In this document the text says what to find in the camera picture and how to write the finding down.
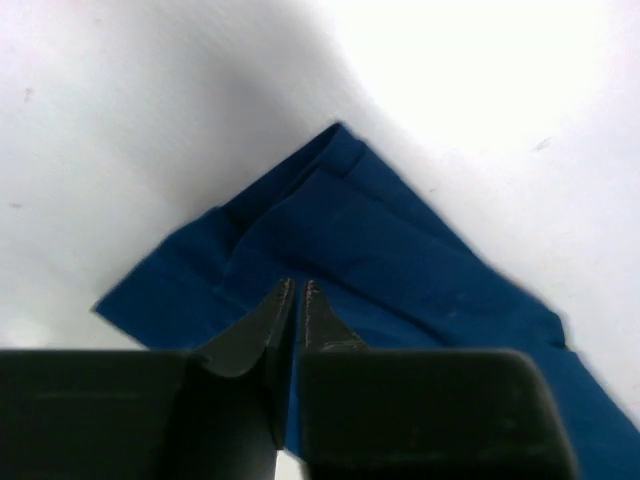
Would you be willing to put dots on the blue t-shirt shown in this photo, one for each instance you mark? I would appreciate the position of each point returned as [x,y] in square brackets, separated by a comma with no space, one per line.
[335,213]

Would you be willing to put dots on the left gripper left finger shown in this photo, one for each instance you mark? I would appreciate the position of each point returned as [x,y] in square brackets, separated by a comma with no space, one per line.
[216,412]

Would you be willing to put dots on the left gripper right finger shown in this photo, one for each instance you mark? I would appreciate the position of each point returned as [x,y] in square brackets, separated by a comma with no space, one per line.
[367,413]

